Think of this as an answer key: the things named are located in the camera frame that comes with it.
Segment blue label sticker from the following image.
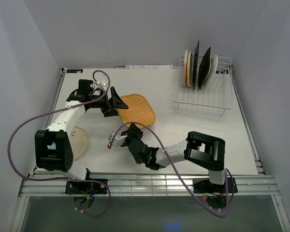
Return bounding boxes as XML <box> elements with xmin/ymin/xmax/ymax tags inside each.
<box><xmin>66</xmin><ymin>69</ymin><xmax>83</xmax><ymax>73</ymax></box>

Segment orange woven square plate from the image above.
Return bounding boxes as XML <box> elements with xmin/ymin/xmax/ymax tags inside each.
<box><xmin>117</xmin><ymin>93</ymin><xmax>156</xmax><ymax>126</ymax></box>

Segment black floral square plate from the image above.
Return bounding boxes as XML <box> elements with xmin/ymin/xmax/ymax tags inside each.
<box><xmin>198</xmin><ymin>47</ymin><xmax>211</xmax><ymax>90</ymax></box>

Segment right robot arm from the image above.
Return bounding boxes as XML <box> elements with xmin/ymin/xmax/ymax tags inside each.
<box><xmin>121</xmin><ymin>124</ymin><xmax>226</xmax><ymax>192</ymax></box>

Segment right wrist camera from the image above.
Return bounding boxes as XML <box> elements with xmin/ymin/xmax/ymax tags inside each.
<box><xmin>107</xmin><ymin>131</ymin><xmax>127</xmax><ymax>149</ymax></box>

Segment yellow cream round plate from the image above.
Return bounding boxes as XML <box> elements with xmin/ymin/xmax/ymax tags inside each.
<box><xmin>187</xmin><ymin>51</ymin><xmax>192</xmax><ymax>87</ymax></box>

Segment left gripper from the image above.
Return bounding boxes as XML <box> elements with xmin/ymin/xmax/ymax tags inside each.
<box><xmin>89</xmin><ymin>87</ymin><xmax>129</xmax><ymax>117</ymax></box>

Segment pink cream round plate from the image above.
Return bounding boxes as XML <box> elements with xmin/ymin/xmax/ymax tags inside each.
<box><xmin>183</xmin><ymin>50</ymin><xmax>188</xmax><ymax>86</ymax></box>

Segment white wire dish rack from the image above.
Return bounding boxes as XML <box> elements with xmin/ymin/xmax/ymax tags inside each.
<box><xmin>173</xmin><ymin>54</ymin><xmax>233</xmax><ymax>118</ymax></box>

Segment aluminium frame rail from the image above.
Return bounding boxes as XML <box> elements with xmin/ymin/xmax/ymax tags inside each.
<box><xmin>18</xmin><ymin>175</ymin><xmax>280</xmax><ymax>197</ymax></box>

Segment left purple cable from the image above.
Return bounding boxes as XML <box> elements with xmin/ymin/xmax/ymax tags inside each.
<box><xmin>8</xmin><ymin>70</ymin><xmax>112</xmax><ymax>218</ymax></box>

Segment paper sheets at back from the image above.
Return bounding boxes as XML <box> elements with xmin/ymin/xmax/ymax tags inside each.
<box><xmin>125</xmin><ymin>64</ymin><xmax>173</xmax><ymax>70</ymax></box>

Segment blue cream round plate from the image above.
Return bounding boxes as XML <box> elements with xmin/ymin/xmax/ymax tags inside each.
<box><xmin>69</xmin><ymin>126</ymin><xmax>88</xmax><ymax>160</ymax></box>

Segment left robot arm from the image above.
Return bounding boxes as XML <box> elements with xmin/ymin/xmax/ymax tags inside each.
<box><xmin>34</xmin><ymin>79</ymin><xmax>129</xmax><ymax>193</ymax></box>

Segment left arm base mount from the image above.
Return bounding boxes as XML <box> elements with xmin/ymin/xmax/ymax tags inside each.
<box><xmin>65</xmin><ymin>178</ymin><xmax>108</xmax><ymax>195</ymax></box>

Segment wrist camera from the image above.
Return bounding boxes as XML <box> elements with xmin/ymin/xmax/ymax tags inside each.
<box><xmin>95</xmin><ymin>78</ymin><xmax>109</xmax><ymax>92</ymax></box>
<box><xmin>107</xmin><ymin>131</ymin><xmax>127</xmax><ymax>149</ymax></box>

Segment cream floral square plate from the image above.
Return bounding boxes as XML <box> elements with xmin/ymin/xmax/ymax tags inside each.
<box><xmin>192</xmin><ymin>41</ymin><xmax>200</xmax><ymax>90</ymax></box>

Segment green rimmed white plate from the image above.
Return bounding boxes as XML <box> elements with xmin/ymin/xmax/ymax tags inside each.
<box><xmin>206</xmin><ymin>55</ymin><xmax>218</xmax><ymax>80</ymax></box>

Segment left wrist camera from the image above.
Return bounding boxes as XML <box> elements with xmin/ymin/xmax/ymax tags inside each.
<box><xmin>95</xmin><ymin>78</ymin><xmax>109</xmax><ymax>92</ymax></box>

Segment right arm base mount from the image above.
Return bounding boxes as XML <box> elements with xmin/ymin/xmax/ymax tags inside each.
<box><xmin>192</xmin><ymin>177</ymin><xmax>238</xmax><ymax>196</ymax></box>

